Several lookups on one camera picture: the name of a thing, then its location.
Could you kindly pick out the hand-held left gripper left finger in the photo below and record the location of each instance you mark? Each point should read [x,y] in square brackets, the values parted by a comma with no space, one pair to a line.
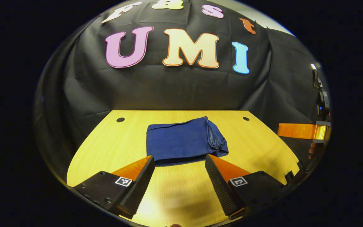
[139,186]

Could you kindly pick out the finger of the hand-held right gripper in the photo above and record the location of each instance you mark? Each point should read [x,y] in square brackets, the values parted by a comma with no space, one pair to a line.
[295,130]

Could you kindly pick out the blue jeans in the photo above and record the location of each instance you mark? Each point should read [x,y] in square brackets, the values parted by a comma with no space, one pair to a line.
[181,142]

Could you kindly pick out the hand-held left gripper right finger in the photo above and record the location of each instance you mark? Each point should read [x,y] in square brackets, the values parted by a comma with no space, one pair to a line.
[219,187]

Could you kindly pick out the black backdrop cloth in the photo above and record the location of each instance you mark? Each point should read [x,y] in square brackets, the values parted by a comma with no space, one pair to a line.
[184,88]

